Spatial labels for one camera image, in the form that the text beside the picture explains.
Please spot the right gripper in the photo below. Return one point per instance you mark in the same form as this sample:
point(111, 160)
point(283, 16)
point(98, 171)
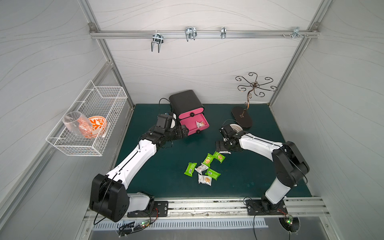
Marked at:
point(223, 144)

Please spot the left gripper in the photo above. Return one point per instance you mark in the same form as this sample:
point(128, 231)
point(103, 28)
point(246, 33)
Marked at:
point(181, 131)

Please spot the pink drawer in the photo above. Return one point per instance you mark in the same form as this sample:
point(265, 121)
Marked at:
point(190, 123)
point(191, 113)

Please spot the black pink drawer cabinet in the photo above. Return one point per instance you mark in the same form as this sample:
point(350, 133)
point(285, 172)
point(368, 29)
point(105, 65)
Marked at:
point(185, 101)

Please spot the white cookie packet small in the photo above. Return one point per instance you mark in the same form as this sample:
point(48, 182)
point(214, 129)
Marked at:
point(200, 124)

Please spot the pink top drawer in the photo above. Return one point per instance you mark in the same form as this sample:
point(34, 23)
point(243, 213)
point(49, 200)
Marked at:
point(191, 113)

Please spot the white cookie packet bottom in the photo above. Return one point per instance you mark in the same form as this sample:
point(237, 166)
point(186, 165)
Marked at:
point(206, 180)

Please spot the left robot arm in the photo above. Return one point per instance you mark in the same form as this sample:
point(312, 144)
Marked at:
point(109, 197)

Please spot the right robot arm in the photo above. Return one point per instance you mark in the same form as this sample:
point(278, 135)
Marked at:
point(290, 165)

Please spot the black metal jewelry stand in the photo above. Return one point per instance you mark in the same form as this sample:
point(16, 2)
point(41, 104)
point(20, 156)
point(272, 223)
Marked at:
point(253, 88)

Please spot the orange patterned bowl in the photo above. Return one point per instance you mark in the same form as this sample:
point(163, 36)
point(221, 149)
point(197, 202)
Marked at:
point(99, 125)

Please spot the clear glass cup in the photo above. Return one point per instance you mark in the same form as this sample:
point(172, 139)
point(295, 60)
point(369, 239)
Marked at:
point(78, 124)

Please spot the metal double hook left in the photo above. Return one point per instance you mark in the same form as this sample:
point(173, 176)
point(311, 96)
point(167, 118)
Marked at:
point(158, 40)

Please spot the metal hook middle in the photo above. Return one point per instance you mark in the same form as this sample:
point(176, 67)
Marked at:
point(190, 33)

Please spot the metal hook small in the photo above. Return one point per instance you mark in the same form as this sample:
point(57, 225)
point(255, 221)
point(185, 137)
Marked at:
point(223, 32)

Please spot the white strainer orange handle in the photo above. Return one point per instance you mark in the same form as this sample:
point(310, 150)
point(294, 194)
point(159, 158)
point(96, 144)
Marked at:
point(236, 128)

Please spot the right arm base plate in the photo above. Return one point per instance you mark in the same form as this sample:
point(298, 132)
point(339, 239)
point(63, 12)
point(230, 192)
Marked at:
point(263, 207)

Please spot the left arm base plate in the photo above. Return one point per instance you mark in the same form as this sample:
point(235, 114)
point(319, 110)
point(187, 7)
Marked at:
point(155, 209)

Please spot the white wire basket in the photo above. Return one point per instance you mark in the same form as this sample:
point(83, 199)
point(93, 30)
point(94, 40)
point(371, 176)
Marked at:
point(105, 101)

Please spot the metal rail bar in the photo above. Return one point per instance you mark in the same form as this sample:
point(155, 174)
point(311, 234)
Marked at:
point(215, 34)

